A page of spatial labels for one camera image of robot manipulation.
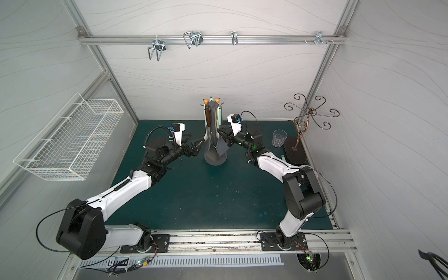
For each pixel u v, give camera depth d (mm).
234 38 784
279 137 1074
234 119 704
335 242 760
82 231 405
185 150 689
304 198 462
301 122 1232
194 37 765
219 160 930
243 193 887
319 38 763
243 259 703
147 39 790
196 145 699
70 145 688
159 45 782
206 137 920
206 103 733
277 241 664
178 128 675
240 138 738
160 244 734
